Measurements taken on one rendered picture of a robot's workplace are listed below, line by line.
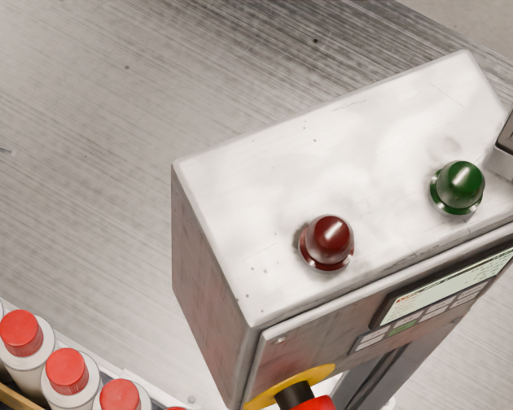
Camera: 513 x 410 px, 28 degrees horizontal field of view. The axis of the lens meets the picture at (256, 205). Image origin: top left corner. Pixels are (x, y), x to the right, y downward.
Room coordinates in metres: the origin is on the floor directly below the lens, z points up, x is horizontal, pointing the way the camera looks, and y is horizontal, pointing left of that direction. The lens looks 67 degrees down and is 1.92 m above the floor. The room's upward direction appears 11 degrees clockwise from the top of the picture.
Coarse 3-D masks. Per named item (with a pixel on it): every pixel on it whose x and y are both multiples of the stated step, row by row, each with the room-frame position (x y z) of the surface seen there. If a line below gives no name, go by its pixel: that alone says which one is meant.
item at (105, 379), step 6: (102, 378) 0.23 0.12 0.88; (108, 378) 0.23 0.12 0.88; (6, 384) 0.20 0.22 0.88; (12, 384) 0.20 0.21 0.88; (18, 390) 0.20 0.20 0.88; (0, 402) 0.18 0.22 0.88; (0, 408) 0.18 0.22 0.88; (6, 408) 0.18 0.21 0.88; (12, 408) 0.18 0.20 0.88; (48, 408) 0.19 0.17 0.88; (156, 408) 0.21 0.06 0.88
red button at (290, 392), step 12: (300, 384) 0.15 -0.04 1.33; (276, 396) 0.14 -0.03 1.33; (288, 396) 0.14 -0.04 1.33; (300, 396) 0.14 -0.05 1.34; (312, 396) 0.14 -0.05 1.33; (324, 396) 0.14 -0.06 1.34; (288, 408) 0.13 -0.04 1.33; (300, 408) 0.13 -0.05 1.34; (312, 408) 0.13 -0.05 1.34; (324, 408) 0.13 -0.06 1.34
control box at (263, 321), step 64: (448, 64) 0.29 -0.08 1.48; (320, 128) 0.24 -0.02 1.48; (384, 128) 0.25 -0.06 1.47; (448, 128) 0.25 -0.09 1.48; (192, 192) 0.19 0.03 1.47; (256, 192) 0.20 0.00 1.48; (320, 192) 0.20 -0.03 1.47; (384, 192) 0.21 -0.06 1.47; (512, 192) 0.22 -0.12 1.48; (192, 256) 0.18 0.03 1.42; (256, 256) 0.17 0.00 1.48; (384, 256) 0.18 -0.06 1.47; (448, 256) 0.19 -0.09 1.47; (192, 320) 0.18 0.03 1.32; (256, 320) 0.14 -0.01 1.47; (320, 320) 0.15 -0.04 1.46; (448, 320) 0.21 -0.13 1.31; (256, 384) 0.13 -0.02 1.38
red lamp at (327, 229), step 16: (320, 224) 0.18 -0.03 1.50; (336, 224) 0.18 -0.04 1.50; (304, 240) 0.18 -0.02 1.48; (320, 240) 0.17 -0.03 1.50; (336, 240) 0.17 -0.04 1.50; (352, 240) 0.18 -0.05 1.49; (304, 256) 0.17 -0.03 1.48; (320, 256) 0.17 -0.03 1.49; (336, 256) 0.17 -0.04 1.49; (352, 256) 0.17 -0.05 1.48; (320, 272) 0.16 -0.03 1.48; (336, 272) 0.17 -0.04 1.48
